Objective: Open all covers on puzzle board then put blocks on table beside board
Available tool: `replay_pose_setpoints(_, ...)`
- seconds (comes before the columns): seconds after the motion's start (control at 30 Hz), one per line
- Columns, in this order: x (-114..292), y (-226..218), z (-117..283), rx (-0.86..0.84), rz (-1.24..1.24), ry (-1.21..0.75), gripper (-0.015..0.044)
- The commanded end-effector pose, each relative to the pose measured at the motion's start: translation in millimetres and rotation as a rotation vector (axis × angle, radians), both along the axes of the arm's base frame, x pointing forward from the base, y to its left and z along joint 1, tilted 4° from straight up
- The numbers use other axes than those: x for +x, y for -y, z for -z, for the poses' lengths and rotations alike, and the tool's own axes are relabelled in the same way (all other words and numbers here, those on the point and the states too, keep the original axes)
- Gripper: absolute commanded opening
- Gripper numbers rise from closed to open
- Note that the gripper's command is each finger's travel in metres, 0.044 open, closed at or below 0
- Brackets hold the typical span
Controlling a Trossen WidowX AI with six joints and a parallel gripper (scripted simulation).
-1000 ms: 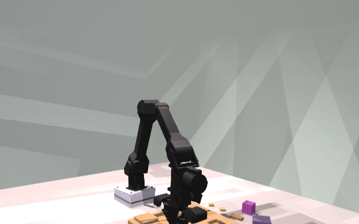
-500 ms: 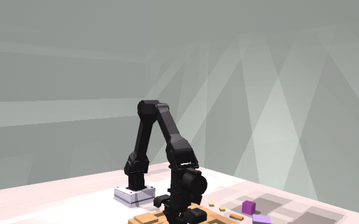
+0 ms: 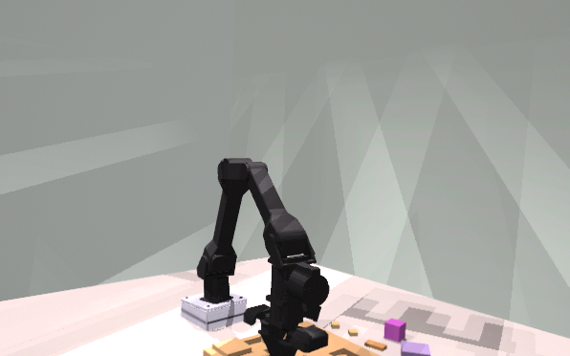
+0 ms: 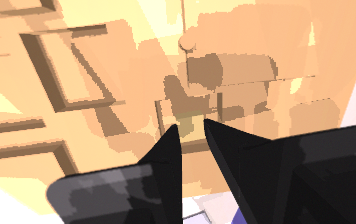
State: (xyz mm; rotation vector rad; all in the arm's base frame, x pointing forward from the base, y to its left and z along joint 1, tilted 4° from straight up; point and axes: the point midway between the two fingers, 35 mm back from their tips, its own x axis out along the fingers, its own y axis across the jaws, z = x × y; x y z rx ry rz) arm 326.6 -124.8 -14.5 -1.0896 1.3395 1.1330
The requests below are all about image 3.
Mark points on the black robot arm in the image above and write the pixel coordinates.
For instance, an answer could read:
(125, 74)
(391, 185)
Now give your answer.
(283, 235)

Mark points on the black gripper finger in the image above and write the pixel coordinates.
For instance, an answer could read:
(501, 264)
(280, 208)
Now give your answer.
(271, 341)
(286, 348)

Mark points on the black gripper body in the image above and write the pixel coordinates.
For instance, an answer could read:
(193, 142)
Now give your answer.
(282, 314)

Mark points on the light purple block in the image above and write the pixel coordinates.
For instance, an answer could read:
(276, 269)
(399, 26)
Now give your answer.
(414, 349)

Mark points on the pink cube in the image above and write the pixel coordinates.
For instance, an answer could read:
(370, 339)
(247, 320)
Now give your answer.
(394, 330)

